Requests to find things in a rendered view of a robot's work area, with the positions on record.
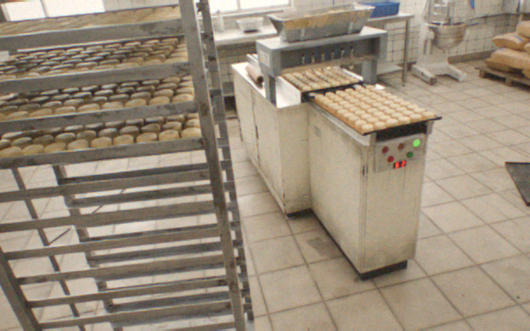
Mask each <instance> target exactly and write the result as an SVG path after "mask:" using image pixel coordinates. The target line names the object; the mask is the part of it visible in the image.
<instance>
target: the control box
mask: <svg viewBox="0 0 530 331"><path fill-rule="evenodd" d="M417 139H418V140H420V144H419V145H418V146H413V141H415V140H417ZM423 140H424V136H423V135H421V134H417V135H412V136H407V137H400V138H394V139H391V140H386V141H381V142H378V143H377V144H375V146H374V147H373V171H374V172H375V173H379V172H383V171H388V170H392V169H395V163H397V164H396V167H397V166H398V167H397V168H401V167H404V166H411V165H416V164H419V163H421V160H422V150H423ZM400 144H404V146H405V147H404V149H402V150H400V149H398V145H400ZM385 147H388V148H389V151H388V152H387V153H383V152H382V149H383V148H385ZM410 151H411V152H412V153H413V156H412V157H411V158H409V157H408V156H407V154H408V153H409V152H410ZM390 156H394V161H393V162H392V163H389V162H388V158H389V157H390ZM403 161H405V165H403V166H402V162H403ZM403 164H404V162H403Z"/></svg>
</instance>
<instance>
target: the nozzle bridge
mask: <svg viewBox="0 0 530 331"><path fill-rule="evenodd" d="M355 41H356V42H357V49H356V52H355V47H356V42H355ZM345 42H346V44H347V47H346V54H344V59H343V60H341V47H343V50H344V52H345ZM335 43H336V44H337V53H336V55H335V52H336V45H335ZM326 45H327V56H326V58H325V62H322V51H324V54H325V55H326ZM387 45H388V31H382V30H379V29H375V28H370V27H366V26H364V28H363V30H362V31H361V33H357V34H350V35H343V36H338V37H331V38H325V39H312V40H307V41H300V42H293V43H287V42H285V41H283V40H281V39H280V38H273V39H261V40H256V48H257V57H258V67H261V68H262V69H263V72H264V83H265V98H266V99H267V100H268V101H269V102H276V101H277V91H276V79H275V77H278V76H282V74H291V73H297V72H302V71H308V70H314V69H319V68H325V67H335V66H341V65H347V63H354V62H359V61H362V62H363V72H362V81H364V82H365V83H367V84H371V85H375V84H377V66H378V60H385V59H387ZM315 46H316V48H317V54H316V58H315V60H314V62H315V64H314V65H312V58H311V57H312V53H314V57H315ZM350 46H353V50H354V52H355V53H354V57H353V58H350ZM306 48H307V52H306ZM331 48H333V50H334V55H335V57H334V60H331V58H330V53H331ZM302 53H304V57H306V53H307V60H306V65H305V66H302V65H301V54H302Z"/></svg>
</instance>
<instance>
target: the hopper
mask: <svg viewBox="0 0 530 331"><path fill-rule="evenodd" d="M360 9H361V10H360ZM374 9H375V8H373V7H366V6H359V5H353V4H350V5H344V6H336V7H328V8H321V9H314V10H307V11H294V12H286V13H279V14H271V15H267V16H268V17H269V19H270V21H271V23H272V26H273V27H275V29H276V31H277V33H278V35H279V38H280V39H281V40H283V41H285V42H287V43H293V42H300V41H307V40H312V39H325V38H331V37H338V36H343V35H350V34H357V33H361V31H362V30H363V28H364V25H365V23H366V21H367V20H369V18H370V15H371V13H372V12H373V10H374ZM339 10H345V11H342V12H335V13H329V11H339ZM305 13H307V14H305ZM318 13H319V14H318ZM322 13H325V14H322ZM327 13H328V14H327ZM320 14H321V15H320ZM305 15H313V16H307V17H303V16H305Z"/></svg>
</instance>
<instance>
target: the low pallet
mask: <svg viewBox="0 0 530 331"><path fill-rule="evenodd" d="M474 69H476V70H481V71H480V74H479V77H481V78H487V77H492V76H501V77H505V78H506V79H505V86H507V87H515V86H520V85H525V84H527V85H530V78H528V77H526V76H525V75H523V73H522V72H517V73H508V72H504V71H500V70H497V69H493V68H490V67H488V66H486V67H484V66H482V67H474Z"/></svg>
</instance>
